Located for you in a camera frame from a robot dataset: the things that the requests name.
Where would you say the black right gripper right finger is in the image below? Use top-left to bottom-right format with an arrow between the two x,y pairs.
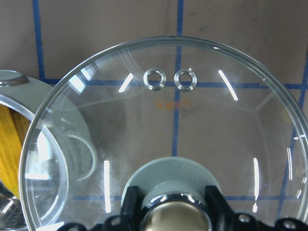
205,185 -> 308,231

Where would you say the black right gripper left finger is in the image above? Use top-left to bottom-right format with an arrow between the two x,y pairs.
57,186 -> 141,231

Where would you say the glass pot lid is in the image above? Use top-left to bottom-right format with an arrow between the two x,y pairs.
18,36 -> 308,231

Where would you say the yellow corn cob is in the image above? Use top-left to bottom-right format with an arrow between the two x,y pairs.
0,105 -> 30,199

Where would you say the pale green steel pot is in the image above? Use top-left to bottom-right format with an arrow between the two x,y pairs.
0,70 -> 98,231

